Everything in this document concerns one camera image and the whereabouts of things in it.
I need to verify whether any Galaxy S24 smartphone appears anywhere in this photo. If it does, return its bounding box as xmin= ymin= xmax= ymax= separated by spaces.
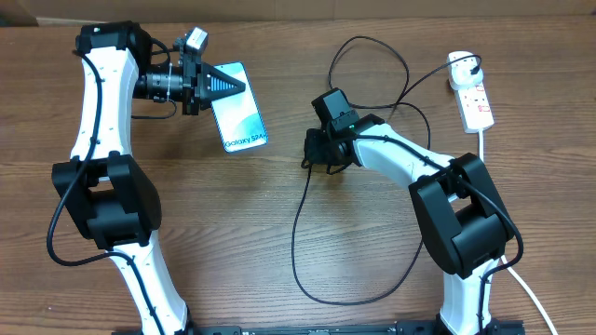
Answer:
xmin=212 ymin=61 xmax=268 ymax=153

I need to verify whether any black USB charging cable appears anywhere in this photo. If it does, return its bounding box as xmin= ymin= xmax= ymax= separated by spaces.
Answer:
xmin=291 ymin=35 xmax=482 ymax=307

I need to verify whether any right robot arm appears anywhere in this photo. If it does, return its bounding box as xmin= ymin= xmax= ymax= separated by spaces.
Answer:
xmin=302 ymin=88 xmax=523 ymax=334

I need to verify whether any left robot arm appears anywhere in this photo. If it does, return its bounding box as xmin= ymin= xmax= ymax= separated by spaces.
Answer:
xmin=46 ymin=21 xmax=247 ymax=334

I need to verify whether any white charger plug adapter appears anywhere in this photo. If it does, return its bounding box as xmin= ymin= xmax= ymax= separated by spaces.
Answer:
xmin=447 ymin=51 xmax=483 ymax=90

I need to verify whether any white power strip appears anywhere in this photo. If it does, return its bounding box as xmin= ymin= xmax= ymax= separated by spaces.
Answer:
xmin=454 ymin=83 xmax=494 ymax=133

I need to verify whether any brown cardboard backdrop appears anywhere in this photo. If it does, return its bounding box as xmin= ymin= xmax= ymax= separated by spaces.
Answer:
xmin=1 ymin=0 xmax=595 ymax=26

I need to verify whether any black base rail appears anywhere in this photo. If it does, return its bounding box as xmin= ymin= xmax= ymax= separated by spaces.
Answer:
xmin=111 ymin=318 xmax=527 ymax=335

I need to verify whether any white power strip cord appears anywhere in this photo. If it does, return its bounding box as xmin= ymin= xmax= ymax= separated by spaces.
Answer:
xmin=477 ymin=129 xmax=560 ymax=335

